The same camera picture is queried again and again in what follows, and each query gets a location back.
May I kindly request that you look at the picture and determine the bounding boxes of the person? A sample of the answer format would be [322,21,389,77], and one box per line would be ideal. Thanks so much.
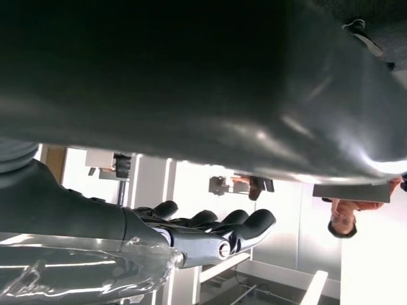
[326,175,405,240]
[231,175,275,201]

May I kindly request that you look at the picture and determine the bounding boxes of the white cable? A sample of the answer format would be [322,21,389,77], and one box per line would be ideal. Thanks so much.
[342,18,366,31]

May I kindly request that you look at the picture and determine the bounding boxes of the white power strip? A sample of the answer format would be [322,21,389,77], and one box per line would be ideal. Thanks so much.
[351,32,385,58]

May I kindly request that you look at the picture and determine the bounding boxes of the grey laptop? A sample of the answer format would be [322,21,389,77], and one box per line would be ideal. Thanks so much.
[313,182,392,204]

